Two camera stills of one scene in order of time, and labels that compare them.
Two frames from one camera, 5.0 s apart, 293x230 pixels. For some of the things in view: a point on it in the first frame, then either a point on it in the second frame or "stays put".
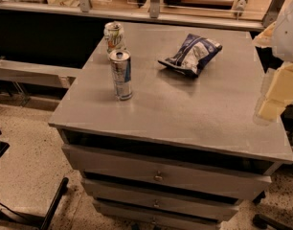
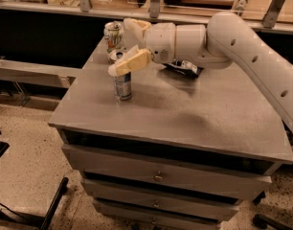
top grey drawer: [169, 172] stays put
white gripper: [288, 37] → [161, 42]
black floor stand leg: [33, 220] stays put
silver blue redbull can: [122, 74] stays put
